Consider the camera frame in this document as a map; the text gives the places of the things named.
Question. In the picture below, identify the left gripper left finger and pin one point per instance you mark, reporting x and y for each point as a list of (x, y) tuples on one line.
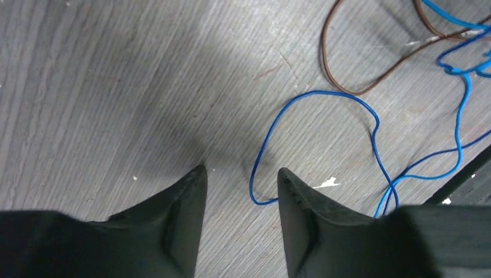
[(158, 237)]

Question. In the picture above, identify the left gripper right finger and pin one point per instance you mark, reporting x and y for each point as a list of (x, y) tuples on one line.
[(323, 238)]

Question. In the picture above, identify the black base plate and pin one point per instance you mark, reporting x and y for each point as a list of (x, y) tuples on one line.
[(471, 185)]

